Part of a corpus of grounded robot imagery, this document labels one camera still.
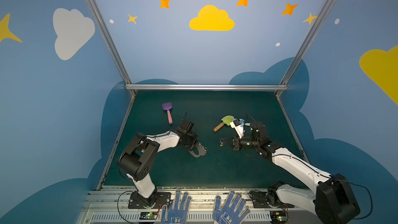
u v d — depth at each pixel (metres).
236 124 0.73
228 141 0.78
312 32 0.86
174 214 0.70
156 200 0.73
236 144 0.70
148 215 0.71
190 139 0.84
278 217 0.71
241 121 0.73
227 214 0.70
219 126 1.01
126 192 0.67
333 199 0.41
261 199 0.74
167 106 1.11
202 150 0.92
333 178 0.43
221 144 0.82
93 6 0.75
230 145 0.76
